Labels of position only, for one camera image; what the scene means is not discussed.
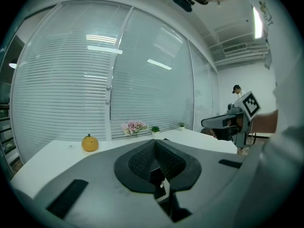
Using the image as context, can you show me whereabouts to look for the pink flower bouquet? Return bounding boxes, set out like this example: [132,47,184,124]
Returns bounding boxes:
[121,120,149,137]

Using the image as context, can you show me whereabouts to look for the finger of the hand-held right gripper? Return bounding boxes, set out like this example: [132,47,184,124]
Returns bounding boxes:
[201,114,228,128]

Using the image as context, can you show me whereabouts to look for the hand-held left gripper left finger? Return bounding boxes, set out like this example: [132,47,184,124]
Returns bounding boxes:
[35,139,172,224]

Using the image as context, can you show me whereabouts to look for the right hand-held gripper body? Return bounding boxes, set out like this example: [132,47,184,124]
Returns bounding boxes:
[226,91,261,149]

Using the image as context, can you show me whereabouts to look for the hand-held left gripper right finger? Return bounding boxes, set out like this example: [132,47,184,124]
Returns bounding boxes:
[156,138,246,211]

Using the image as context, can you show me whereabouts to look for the dark round-backed chair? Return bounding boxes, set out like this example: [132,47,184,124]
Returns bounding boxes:
[200,127,232,142]

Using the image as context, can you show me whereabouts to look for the white window blinds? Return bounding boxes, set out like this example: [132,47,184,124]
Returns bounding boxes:
[11,0,219,162]

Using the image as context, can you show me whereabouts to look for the person's right forearm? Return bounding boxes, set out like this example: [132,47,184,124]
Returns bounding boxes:
[251,108,279,134]

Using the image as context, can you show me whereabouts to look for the person's right hand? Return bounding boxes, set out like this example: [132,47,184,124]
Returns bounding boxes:
[227,116,245,136]

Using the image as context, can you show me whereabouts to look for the white ceiling light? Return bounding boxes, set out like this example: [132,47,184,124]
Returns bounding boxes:
[252,5,263,39]

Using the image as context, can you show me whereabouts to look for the orange fruit ornament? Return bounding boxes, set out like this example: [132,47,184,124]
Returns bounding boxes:
[81,133,99,152]

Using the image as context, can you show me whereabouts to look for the person's cartoon print shirt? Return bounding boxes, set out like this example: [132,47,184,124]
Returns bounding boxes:
[244,0,304,228]

